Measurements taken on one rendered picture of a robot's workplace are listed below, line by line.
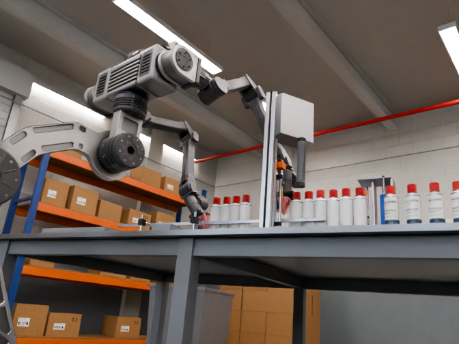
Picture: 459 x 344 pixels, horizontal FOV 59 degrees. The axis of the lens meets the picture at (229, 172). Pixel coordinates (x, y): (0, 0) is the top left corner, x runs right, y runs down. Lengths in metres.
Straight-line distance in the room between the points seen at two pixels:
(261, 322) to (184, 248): 3.95
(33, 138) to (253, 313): 4.24
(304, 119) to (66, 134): 0.96
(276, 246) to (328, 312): 5.28
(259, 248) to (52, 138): 0.82
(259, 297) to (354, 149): 2.94
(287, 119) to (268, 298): 3.77
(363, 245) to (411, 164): 5.30
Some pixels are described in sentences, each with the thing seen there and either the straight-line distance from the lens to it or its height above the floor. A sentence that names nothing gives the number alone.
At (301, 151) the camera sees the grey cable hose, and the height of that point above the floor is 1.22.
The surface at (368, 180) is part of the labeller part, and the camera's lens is 1.77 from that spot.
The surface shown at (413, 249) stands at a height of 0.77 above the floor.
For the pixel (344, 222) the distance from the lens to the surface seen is 1.65.
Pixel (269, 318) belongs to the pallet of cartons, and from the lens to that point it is 5.26.
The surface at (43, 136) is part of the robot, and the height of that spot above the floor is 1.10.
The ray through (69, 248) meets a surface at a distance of 1.81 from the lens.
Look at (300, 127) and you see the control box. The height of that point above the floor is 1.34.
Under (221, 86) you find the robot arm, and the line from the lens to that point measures 1.68.
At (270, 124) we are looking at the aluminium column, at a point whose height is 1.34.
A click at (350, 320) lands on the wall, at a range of 6.39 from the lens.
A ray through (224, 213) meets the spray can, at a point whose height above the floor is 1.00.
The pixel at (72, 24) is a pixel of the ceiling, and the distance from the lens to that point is 5.51.
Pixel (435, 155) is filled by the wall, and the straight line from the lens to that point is 6.43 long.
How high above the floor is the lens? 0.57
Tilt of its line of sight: 19 degrees up
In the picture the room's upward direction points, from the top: 5 degrees clockwise
